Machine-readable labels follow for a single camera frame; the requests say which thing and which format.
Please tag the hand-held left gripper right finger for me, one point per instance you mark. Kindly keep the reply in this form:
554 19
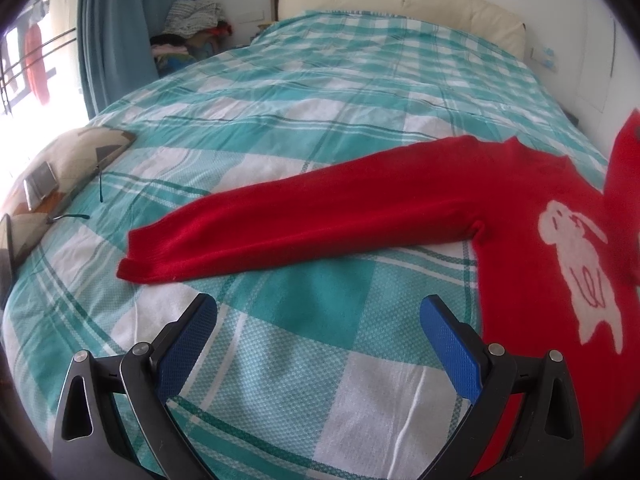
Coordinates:
450 342

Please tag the red sweater with white rabbit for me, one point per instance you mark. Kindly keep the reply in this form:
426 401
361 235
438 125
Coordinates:
350 210

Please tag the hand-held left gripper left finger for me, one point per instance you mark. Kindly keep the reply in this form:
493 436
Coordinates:
189 340

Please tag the red hanging garment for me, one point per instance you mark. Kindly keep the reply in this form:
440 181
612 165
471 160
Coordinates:
36 65

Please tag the beige patterned pillow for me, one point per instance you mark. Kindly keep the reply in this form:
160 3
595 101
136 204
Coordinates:
75 155

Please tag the dark window railing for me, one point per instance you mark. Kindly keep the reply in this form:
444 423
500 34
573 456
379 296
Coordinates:
15 77

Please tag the white wall socket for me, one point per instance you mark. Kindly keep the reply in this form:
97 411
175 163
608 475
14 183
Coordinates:
544 57

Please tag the blue curtain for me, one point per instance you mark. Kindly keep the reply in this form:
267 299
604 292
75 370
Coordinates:
115 30

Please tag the white wardrobe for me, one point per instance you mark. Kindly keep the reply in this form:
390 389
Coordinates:
600 45

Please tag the teal checked bedsheet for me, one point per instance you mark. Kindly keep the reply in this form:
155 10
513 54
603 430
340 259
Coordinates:
310 90

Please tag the silver phone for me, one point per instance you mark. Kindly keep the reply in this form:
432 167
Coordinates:
40 185

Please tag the pile of clothes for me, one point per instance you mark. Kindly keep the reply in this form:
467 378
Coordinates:
192 22

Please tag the dark nightstand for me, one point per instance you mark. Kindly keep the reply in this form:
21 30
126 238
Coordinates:
573 119

